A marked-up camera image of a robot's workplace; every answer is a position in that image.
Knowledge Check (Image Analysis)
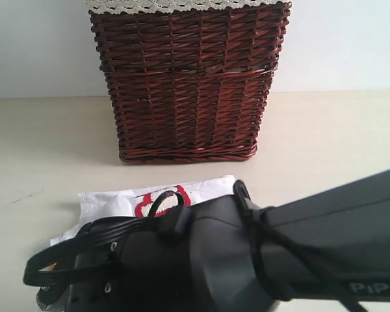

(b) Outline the white t-shirt with red lettering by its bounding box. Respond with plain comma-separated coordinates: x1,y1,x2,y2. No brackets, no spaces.
50,175,236,246

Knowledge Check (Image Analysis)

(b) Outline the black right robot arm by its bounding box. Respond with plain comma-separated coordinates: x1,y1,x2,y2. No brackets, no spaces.
66,170,390,311

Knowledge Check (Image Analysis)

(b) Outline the brown wicker basket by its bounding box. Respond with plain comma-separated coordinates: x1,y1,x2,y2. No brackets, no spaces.
88,1,292,163

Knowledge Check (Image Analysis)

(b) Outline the black ribbed cable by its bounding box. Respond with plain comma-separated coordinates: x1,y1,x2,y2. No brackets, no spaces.
21,190,191,289

